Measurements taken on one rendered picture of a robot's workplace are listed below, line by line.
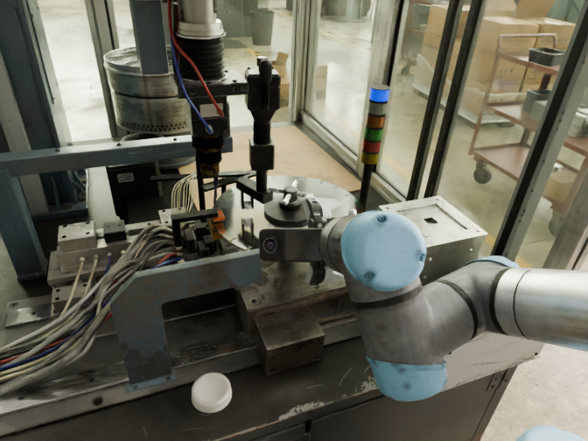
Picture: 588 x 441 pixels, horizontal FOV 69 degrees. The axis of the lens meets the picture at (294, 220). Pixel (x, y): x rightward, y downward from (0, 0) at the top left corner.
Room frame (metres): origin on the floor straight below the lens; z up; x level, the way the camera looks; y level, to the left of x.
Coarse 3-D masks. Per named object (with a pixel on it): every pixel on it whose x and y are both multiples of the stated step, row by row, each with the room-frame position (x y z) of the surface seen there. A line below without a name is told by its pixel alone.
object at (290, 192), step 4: (296, 180) 0.83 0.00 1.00; (292, 184) 0.82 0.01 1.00; (296, 184) 0.82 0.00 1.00; (272, 188) 0.79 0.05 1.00; (276, 188) 0.79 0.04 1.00; (280, 188) 0.79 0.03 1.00; (284, 188) 0.79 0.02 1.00; (288, 188) 0.79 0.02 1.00; (292, 188) 0.79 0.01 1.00; (296, 188) 0.79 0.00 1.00; (280, 192) 0.79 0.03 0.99; (284, 192) 0.78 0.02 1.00; (288, 192) 0.77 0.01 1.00; (292, 192) 0.77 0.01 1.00; (296, 192) 0.78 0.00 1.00; (300, 192) 0.78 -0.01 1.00; (304, 192) 0.78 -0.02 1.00; (284, 196) 0.78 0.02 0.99; (288, 196) 0.76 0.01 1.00; (292, 196) 0.77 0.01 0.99; (296, 196) 0.78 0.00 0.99; (300, 196) 0.78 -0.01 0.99; (284, 200) 0.74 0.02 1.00; (288, 200) 0.75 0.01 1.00; (292, 200) 0.77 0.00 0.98; (296, 200) 0.78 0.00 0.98; (284, 204) 0.74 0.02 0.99
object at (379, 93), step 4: (376, 84) 1.04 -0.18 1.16; (380, 84) 1.04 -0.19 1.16; (372, 88) 1.01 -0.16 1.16; (376, 88) 1.00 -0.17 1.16; (380, 88) 1.01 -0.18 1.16; (384, 88) 1.01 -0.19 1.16; (388, 88) 1.01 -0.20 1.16; (372, 92) 1.01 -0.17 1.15; (376, 92) 1.00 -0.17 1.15; (380, 92) 1.00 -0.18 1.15; (384, 92) 1.00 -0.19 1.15; (388, 92) 1.01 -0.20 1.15; (372, 96) 1.01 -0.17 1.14; (376, 96) 1.00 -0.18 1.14; (380, 96) 1.00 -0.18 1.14; (384, 96) 1.00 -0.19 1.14; (372, 100) 1.01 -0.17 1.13; (376, 100) 1.00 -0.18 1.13; (380, 100) 1.00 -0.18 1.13; (384, 100) 1.00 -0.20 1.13
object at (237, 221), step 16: (272, 176) 0.94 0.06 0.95; (288, 176) 0.95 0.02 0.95; (224, 192) 0.85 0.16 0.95; (240, 192) 0.85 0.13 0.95; (320, 192) 0.87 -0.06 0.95; (336, 192) 0.88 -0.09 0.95; (224, 208) 0.78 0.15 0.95; (240, 208) 0.79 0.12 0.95; (256, 208) 0.79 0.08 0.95; (336, 208) 0.81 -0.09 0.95; (352, 208) 0.81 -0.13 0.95; (224, 224) 0.72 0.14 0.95; (240, 224) 0.72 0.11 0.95; (256, 224) 0.73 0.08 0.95; (272, 224) 0.73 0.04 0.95; (304, 224) 0.74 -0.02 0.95; (240, 240) 0.67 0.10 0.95; (256, 240) 0.67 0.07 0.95
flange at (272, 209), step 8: (272, 200) 0.81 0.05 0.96; (280, 200) 0.79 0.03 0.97; (264, 208) 0.78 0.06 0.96; (272, 208) 0.78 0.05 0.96; (280, 208) 0.77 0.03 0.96; (288, 208) 0.76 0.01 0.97; (296, 208) 0.77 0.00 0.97; (272, 216) 0.75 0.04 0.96; (280, 216) 0.75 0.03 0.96; (288, 216) 0.75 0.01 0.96; (296, 216) 0.75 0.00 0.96; (304, 216) 0.75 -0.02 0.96; (288, 224) 0.73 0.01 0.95; (296, 224) 0.73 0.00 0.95
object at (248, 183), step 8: (256, 176) 0.73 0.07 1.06; (264, 176) 0.73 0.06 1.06; (240, 184) 0.76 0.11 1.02; (248, 184) 0.76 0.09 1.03; (256, 184) 0.73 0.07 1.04; (264, 184) 0.73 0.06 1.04; (248, 192) 0.74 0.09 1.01; (256, 192) 0.73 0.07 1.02; (264, 192) 0.72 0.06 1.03; (272, 192) 0.73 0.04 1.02; (264, 200) 0.72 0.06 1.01
